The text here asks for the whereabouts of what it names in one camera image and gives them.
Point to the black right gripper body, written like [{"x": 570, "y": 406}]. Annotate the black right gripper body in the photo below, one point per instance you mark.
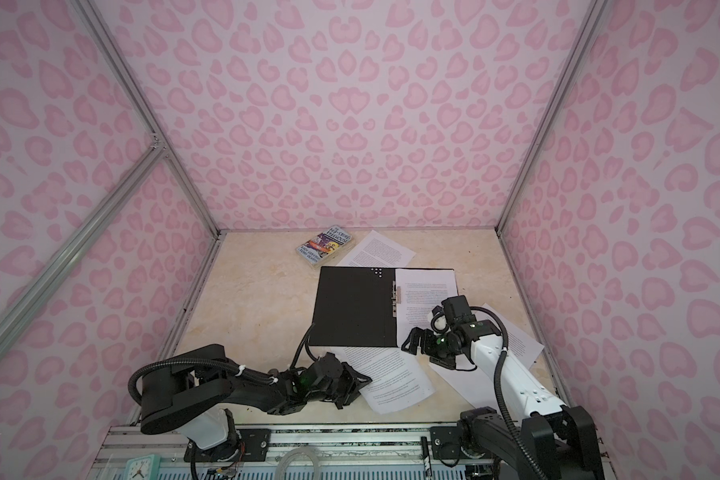
[{"x": 441, "y": 347}]

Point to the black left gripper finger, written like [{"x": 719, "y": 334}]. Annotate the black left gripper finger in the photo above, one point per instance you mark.
[
  {"x": 345, "y": 399},
  {"x": 352, "y": 382}
]

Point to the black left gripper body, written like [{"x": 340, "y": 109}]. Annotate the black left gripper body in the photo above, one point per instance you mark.
[{"x": 328, "y": 396}]

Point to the printed paper sheet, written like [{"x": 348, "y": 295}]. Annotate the printed paper sheet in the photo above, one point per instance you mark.
[
  {"x": 418, "y": 292},
  {"x": 397, "y": 380},
  {"x": 376, "y": 250},
  {"x": 476, "y": 387}
]

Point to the white and black folder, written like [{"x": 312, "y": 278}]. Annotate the white and black folder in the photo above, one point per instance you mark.
[{"x": 355, "y": 307}]

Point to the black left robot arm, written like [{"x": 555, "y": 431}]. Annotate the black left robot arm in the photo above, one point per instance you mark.
[{"x": 187, "y": 393}]

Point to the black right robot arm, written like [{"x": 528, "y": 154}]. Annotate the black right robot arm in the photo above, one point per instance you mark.
[{"x": 531, "y": 430}]

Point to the black marker pen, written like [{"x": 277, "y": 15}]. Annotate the black marker pen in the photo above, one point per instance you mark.
[{"x": 426, "y": 458}]

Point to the colourful paperback book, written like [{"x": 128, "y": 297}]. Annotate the colourful paperback book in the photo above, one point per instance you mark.
[{"x": 325, "y": 246}]

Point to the small teal alarm clock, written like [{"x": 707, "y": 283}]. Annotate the small teal alarm clock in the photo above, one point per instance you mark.
[{"x": 142, "y": 468}]

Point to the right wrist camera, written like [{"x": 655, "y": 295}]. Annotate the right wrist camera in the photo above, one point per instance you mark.
[{"x": 438, "y": 322}]

